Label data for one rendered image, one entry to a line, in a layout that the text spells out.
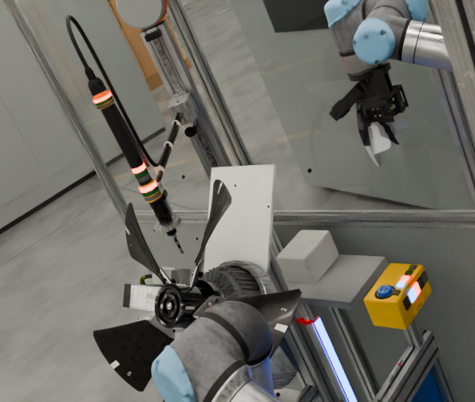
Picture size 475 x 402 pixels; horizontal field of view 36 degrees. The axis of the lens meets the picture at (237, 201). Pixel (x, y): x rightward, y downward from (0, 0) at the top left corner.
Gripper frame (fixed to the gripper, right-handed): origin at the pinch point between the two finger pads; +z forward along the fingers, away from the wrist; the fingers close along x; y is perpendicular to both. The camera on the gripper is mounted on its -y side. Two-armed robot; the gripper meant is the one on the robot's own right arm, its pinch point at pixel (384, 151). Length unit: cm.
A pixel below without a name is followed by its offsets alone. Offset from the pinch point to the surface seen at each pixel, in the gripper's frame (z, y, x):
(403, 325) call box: 48.2, -9.8, -3.4
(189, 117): -4, -82, 23
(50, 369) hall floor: 149, -300, 27
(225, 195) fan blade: 4.5, -43.4, -9.9
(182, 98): -9, -85, 27
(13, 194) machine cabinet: 122, -549, 186
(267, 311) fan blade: 30.4, -32.3, -22.9
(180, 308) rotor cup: 26, -55, -30
